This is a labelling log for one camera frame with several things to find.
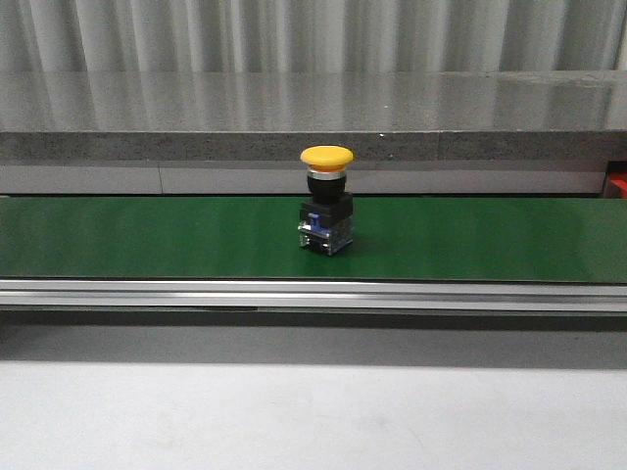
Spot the white panel under ledge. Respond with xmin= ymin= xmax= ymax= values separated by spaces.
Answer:
xmin=1 ymin=161 xmax=607 ymax=195

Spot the grey stone counter ledge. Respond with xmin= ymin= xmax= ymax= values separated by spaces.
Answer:
xmin=1 ymin=71 xmax=626 ymax=164

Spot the green conveyor belt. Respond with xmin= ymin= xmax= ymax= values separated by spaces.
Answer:
xmin=1 ymin=196 xmax=626 ymax=283

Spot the red plastic tray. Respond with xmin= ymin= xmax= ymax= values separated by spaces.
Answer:
xmin=604 ymin=171 xmax=627 ymax=199

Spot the white pleated curtain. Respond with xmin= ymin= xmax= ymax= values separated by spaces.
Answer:
xmin=1 ymin=1 xmax=626 ymax=72

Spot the aluminium conveyor frame rail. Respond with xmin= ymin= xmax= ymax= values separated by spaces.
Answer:
xmin=1 ymin=279 xmax=626 ymax=314

